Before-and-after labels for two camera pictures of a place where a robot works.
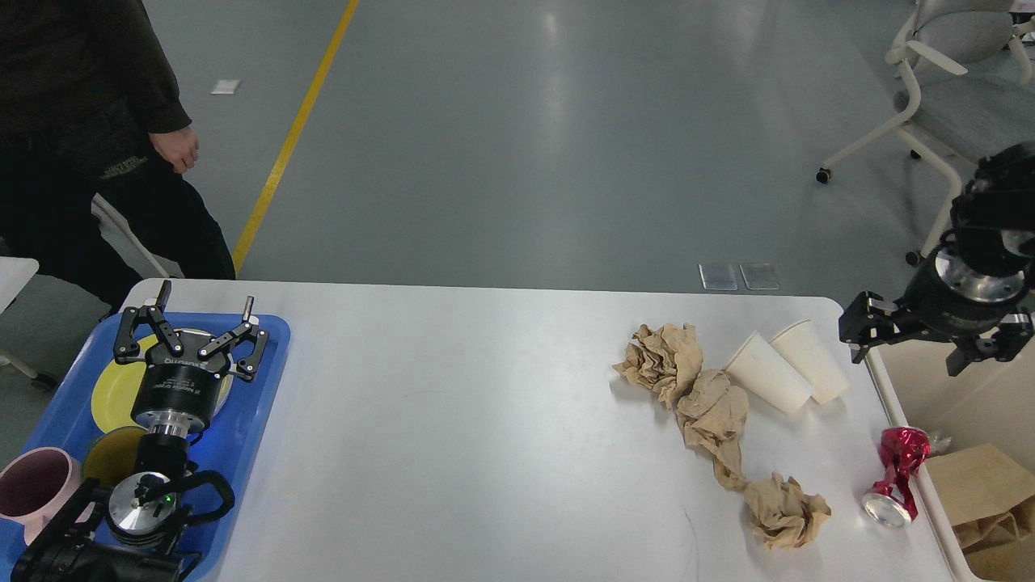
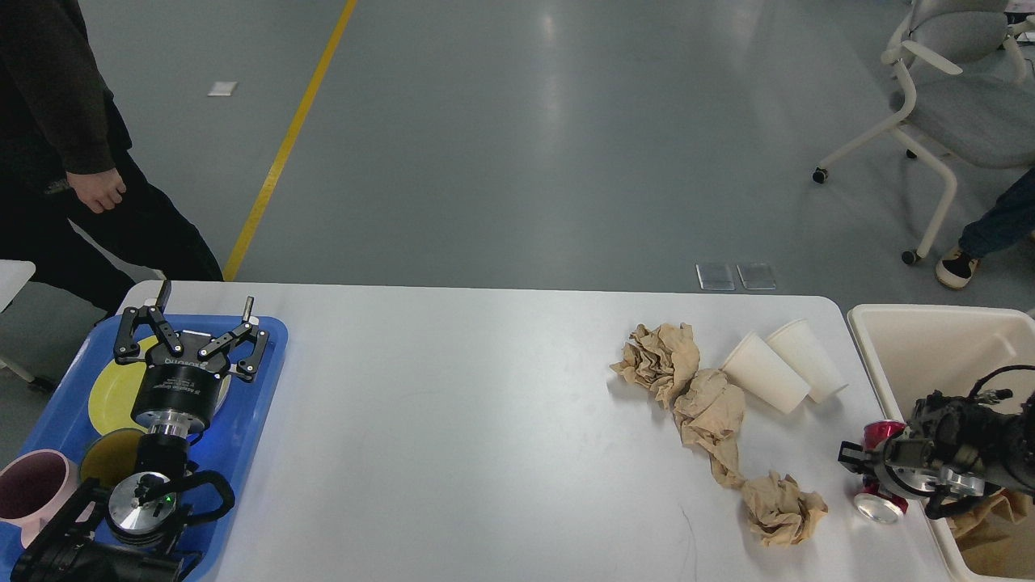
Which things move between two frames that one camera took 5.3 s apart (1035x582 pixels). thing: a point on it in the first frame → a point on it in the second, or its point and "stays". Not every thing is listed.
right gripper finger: [1012, 333] → [871, 482]
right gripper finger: [860, 326] → [859, 465]
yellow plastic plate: [117, 386] stays
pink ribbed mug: [35, 482] stays
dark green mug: [112, 456] stays
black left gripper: [178, 388] stays
